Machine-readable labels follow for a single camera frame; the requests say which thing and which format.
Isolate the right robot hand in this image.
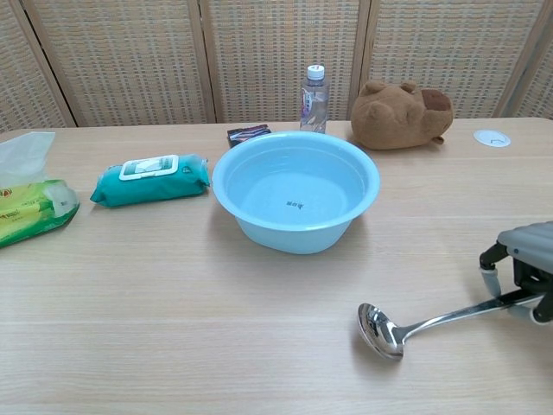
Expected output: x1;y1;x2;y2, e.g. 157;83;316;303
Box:
478;221;553;325

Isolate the stainless steel ladle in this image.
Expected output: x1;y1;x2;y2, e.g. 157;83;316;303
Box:
356;288;546;361

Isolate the light blue plastic basin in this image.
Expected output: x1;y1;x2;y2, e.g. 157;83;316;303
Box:
211;131;382;256

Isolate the clear plastic water bottle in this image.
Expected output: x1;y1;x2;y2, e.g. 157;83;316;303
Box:
299;65;331;135

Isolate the brown capybara plush toy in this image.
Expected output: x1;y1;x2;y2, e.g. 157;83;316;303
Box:
350;80;454;151

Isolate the small black red box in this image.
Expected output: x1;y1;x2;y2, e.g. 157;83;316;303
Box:
226;124;273;149

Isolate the teal wet wipes pack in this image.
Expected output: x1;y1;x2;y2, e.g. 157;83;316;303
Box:
89;153;212;209

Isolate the woven bamboo folding screen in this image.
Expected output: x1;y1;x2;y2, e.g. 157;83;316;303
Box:
0;0;553;134

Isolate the green tissue pack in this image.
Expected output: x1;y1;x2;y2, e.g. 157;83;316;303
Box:
0;179;81;250

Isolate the white cable grommet cap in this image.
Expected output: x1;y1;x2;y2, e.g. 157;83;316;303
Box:
473;129;512;149

